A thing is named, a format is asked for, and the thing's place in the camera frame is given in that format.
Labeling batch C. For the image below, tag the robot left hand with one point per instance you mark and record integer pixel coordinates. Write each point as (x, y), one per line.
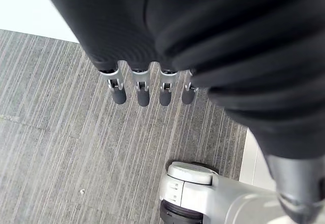
(193, 31)

